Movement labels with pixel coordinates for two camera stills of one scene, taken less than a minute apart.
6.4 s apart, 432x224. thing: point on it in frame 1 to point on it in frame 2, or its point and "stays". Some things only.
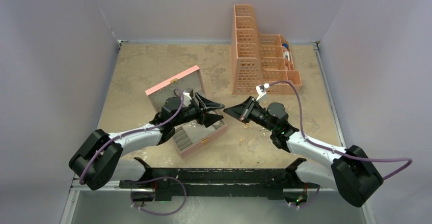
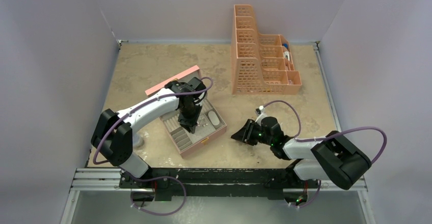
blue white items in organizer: [286, 53] stays
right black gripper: [242, 111] to [245, 134]
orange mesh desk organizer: [260, 60] stays
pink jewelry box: [187, 136] stays
